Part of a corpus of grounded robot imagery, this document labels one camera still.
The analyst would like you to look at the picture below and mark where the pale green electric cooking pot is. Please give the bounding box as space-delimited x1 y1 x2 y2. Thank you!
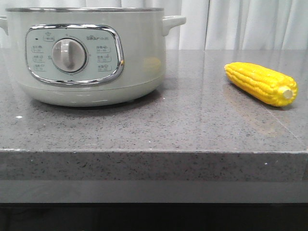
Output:
0 7 186 107

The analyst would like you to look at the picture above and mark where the white pleated curtain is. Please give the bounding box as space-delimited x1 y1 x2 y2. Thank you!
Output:
0 0 308 50

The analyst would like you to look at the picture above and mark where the yellow corn cob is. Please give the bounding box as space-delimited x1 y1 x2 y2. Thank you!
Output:
224 62 298 107

